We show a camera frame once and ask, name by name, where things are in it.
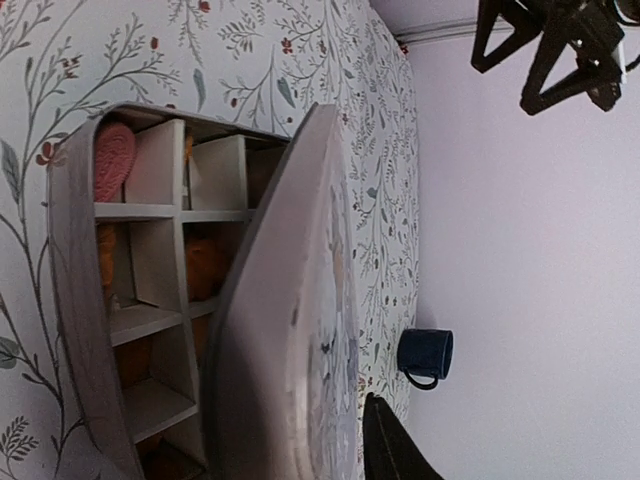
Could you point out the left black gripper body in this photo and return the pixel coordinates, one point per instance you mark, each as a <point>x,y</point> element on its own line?
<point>594,35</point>

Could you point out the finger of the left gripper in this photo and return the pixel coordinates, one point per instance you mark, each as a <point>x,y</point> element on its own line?
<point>544,87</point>
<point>502,28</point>

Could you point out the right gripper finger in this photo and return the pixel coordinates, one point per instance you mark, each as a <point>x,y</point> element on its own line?
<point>389,452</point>

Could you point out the metal tin lid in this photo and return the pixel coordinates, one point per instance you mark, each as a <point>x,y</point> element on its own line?
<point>278,394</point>

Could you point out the pink sandwich cookie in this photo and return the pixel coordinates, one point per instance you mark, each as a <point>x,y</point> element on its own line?
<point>114,156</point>

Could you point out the dark blue mug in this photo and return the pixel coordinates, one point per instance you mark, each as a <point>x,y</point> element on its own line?
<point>424,356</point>

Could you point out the floral tablecloth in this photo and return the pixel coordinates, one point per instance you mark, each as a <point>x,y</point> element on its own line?
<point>255,63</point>

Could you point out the metal cookie tin with dividers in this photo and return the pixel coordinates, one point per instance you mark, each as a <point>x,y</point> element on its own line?
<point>136,278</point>

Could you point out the left aluminium corner post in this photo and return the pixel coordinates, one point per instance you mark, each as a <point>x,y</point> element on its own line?
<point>437,31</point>

